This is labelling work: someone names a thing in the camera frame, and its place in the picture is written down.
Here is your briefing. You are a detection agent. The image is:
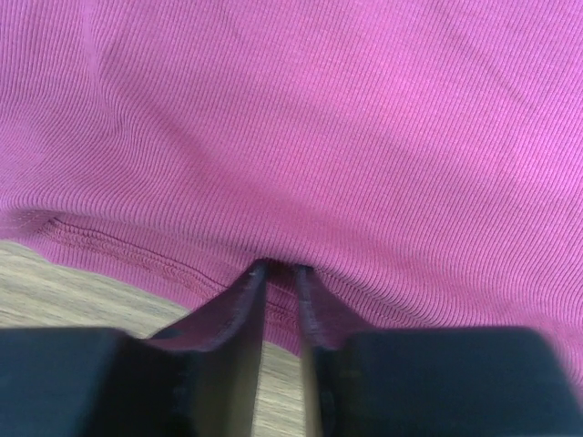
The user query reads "red tank top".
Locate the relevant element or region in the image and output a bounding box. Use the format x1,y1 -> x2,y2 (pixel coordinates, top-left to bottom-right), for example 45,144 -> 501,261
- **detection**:
1,1 -> 582,387

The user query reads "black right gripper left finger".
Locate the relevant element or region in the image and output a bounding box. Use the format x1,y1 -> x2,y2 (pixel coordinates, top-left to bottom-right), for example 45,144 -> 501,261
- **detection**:
1,260 -> 267,436

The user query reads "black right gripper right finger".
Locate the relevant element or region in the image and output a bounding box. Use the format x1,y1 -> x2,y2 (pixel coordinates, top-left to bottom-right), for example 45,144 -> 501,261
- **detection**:
295,266 -> 582,436

